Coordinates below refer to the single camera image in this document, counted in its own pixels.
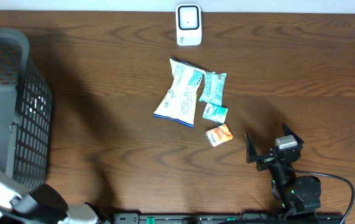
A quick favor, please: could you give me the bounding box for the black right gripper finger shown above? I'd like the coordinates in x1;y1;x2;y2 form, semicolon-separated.
245;133;257;164
282;123;304;145

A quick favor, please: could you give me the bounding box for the large teal wipes packet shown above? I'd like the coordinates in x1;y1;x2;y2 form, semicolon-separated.
199;72;227;106

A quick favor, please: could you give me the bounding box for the cream blue snack bag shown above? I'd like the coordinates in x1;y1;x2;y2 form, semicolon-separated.
153;58;206;128

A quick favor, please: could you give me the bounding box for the orange tissue packet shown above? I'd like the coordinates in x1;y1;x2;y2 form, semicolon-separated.
205;124;233;147

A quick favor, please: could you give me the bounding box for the white barcode scanner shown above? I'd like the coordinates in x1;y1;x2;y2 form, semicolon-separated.
175;3;203;46

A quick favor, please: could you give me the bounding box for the grey plastic mesh basket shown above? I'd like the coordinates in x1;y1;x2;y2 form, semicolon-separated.
0;29;53;188

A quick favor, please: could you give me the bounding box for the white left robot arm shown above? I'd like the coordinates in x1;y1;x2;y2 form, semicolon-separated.
0;162;114;223

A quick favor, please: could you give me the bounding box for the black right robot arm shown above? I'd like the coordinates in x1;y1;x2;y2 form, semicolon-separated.
246;123;321;219

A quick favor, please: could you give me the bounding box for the small teal tissue packet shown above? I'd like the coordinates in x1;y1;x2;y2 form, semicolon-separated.
203;103;228;123

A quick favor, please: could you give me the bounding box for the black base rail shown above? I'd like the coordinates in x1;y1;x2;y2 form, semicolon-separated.
112;212;343;224

